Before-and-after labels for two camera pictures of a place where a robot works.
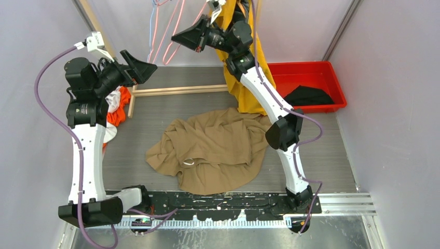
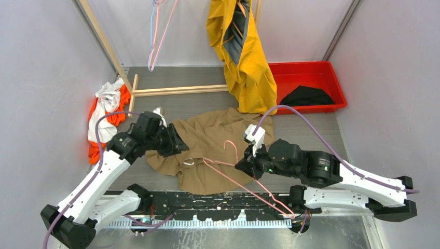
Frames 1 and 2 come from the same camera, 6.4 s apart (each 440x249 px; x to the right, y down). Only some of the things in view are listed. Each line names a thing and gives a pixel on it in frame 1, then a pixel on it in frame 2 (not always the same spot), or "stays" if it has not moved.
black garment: [305, 95] stays
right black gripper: [191, 38] → [248, 163]
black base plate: [227, 205] stays
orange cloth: [117, 117] stays
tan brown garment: [211, 150] stays
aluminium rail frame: [345, 222] stays
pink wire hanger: [175, 30] → [288, 214]
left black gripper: [139, 73] → [175, 144]
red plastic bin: [288, 76] stays
